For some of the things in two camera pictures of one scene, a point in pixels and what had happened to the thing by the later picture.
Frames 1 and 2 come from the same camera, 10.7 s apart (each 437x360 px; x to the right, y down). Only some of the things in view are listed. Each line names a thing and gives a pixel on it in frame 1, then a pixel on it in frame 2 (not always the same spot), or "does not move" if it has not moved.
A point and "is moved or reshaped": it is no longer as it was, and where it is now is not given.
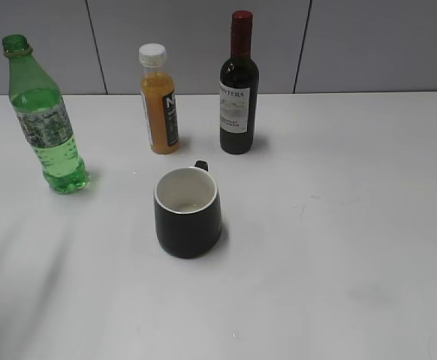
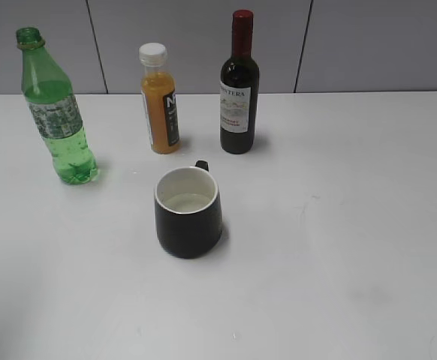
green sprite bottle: x=40 y=106 is moved or reshaped
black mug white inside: x=188 y=211 does not move
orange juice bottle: x=158 y=97 does not move
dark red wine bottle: x=239 y=84 does not move
